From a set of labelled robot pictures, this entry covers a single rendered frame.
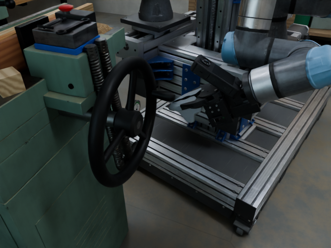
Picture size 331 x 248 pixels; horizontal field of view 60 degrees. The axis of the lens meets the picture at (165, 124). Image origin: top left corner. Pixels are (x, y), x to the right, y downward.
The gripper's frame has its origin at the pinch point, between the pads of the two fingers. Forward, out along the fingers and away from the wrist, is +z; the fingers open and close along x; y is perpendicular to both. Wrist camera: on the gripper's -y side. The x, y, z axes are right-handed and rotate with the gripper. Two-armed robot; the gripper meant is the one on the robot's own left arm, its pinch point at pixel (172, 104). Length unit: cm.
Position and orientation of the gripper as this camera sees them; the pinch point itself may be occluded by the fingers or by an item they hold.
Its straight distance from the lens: 70.9
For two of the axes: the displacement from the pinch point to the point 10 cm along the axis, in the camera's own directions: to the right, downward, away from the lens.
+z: -8.1, 2.3, 5.4
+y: 4.7, 8.0, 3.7
